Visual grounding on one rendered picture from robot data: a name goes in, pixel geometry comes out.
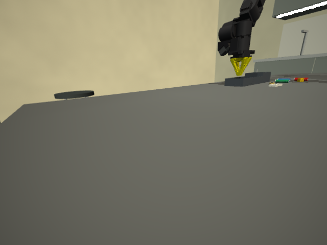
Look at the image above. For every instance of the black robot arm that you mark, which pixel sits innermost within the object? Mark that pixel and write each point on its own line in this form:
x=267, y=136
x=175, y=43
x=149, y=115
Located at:
x=240, y=26

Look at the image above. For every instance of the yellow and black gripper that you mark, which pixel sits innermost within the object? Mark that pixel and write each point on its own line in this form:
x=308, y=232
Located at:
x=244, y=54

